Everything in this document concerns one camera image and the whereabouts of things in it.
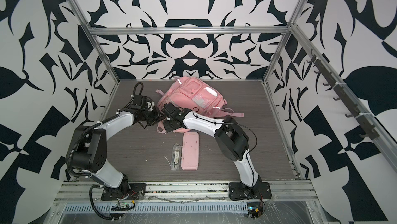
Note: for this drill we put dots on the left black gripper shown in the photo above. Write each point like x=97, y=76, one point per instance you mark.
x=158, y=116

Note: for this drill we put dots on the pink pencil case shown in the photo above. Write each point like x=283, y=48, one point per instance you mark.
x=190, y=151

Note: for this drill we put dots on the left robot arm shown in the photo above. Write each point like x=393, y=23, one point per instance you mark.
x=87, y=155

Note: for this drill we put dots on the wall hook rail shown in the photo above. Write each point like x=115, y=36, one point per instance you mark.
x=363, y=117

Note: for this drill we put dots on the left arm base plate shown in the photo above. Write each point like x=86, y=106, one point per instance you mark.
x=134, y=191

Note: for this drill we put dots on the green lit circuit board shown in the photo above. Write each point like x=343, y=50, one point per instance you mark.
x=255, y=212

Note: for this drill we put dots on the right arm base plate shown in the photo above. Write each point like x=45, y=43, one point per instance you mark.
x=239, y=191

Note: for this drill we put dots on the pink student backpack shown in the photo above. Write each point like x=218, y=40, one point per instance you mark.
x=205, y=105

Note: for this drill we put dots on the aluminium cage frame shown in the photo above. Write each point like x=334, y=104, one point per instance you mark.
x=385, y=143

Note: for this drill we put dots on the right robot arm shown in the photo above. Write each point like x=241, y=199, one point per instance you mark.
x=229, y=135

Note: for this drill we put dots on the clear plastic packet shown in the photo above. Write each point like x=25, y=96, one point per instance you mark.
x=176, y=157

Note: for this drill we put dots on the white cable duct strip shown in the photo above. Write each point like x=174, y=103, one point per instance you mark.
x=158, y=207

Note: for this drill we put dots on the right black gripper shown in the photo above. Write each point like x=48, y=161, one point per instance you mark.
x=167, y=129

